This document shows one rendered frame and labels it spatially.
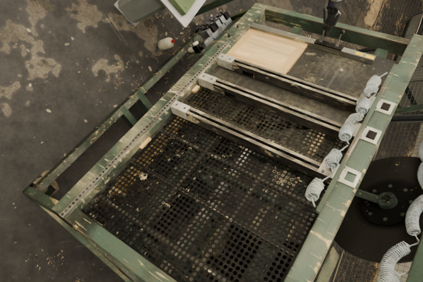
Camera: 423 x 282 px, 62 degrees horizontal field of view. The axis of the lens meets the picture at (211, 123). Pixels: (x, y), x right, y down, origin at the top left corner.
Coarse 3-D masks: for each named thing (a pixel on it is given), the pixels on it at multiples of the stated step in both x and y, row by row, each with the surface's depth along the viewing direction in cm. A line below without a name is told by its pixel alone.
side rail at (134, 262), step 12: (72, 216) 186; (84, 216) 185; (84, 228) 180; (96, 228) 179; (96, 240) 175; (108, 240) 174; (120, 240) 174; (108, 252) 170; (120, 252) 170; (132, 252) 169; (120, 264) 176; (132, 264) 165; (144, 264) 164; (144, 276) 161; (156, 276) 160; (168, 276) 159
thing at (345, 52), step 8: (256, 24) 278; (272, 32) 269; (280, 32) 267; (288, 32) 266; (296, 40) 260; (304, 40) 257; (312, 40) 256; (320, 48) 253; (328, 48) 249; (344, 48) 246; (344, 56) 246; (352, 56) 242; (360, 56) 239
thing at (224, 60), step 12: (228, 60) 248; (240, 60) 247; (240, 72) 248; (252, 72) 241; (264, 72) 236; (276, 72) 234; (276, 84) 235; (288, 84) 228; (300, 84) 224; (312, 84) 223; (312, 96) 223; (324, 96) 217; (336, 96) 214; (348, 96) 212; (360, 96) 206; (348, 108) 213
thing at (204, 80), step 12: (204, 84) 242; (216, 84) 234; (228, 84) 233; (228, 96) 235; (240, 96) 227; (252, 96) 223; (264, 96) 221; (264, 108) 221; (276, 108) 214; (288, 108) 214; (300, 120) 209; (312, 120) 204; (324, 120) 203; (348, 120) 188; (360, 120) 182; (324, 132) 204; (336, 132) 198
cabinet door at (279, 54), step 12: (252, 36) 272; (264, 36) 270; (276, 36) 268; (240, 48) 264; (252, 48) 262; (264, 48) 261; (276, 48) 259; (288, 48) 257; (300, 48) 255; (252, 60) 253; (264, 60) 252; (276, 60) 250; (288, 60) 248
